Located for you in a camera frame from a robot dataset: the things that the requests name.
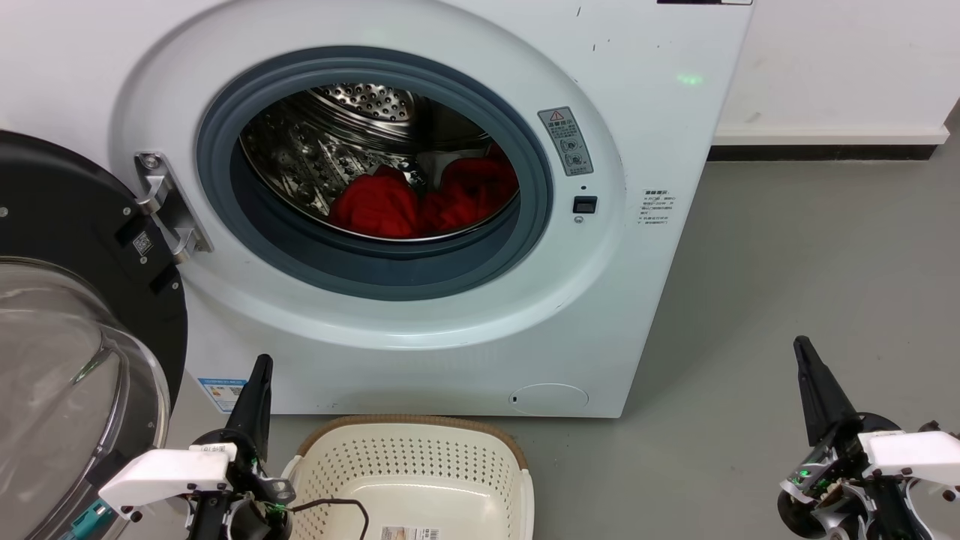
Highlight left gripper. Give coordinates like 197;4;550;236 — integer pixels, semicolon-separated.
184;355;297;540

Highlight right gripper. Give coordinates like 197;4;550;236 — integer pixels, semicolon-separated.
776;336;925;540

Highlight red garment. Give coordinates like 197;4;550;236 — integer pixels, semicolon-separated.
328;146;520;239

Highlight cream perforated laundry basket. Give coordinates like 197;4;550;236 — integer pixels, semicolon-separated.
281;415;536;540

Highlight stainless steel washing machine drum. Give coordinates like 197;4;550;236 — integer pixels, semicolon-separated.
240;82;520;242

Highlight black washer door with glass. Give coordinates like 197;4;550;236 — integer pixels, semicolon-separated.
0;130;188;540

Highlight blue energy label sticker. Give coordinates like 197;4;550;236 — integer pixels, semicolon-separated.
197;377;248;414

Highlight grey rubber door gasket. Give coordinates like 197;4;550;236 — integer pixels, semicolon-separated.
196;46;554;301

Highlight white front-load washing machine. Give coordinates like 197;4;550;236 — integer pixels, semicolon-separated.
0;0;755;419

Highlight silver metal door hinge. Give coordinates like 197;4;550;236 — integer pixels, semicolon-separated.
135;151;213;263

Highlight small printed text label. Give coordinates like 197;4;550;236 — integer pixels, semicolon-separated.
639;189;674;230

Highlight round drain filter cover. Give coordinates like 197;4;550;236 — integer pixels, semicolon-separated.
508;383;590;416

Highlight white and black baseboard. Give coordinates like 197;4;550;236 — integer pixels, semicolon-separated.
709;124;950;162

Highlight grey warning label sticker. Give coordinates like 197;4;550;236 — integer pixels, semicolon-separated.
538;106;594;177

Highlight thin black cable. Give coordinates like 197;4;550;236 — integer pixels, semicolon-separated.
289;498;371;540

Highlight teal cable connector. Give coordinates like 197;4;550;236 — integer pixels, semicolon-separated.
71;501;107;540

